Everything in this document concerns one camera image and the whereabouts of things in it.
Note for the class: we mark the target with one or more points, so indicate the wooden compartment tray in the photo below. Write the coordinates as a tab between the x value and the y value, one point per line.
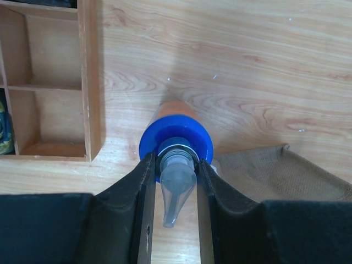
50	77

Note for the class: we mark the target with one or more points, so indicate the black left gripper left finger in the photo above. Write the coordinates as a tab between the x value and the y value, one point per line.
114	226

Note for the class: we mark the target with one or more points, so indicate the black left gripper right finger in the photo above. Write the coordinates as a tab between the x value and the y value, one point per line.
235	229

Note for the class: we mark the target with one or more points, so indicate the beige canvas bag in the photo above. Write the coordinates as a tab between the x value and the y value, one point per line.
278	173

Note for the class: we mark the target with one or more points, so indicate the orange bottle blue pump collar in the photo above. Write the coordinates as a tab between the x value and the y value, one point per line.
180	142

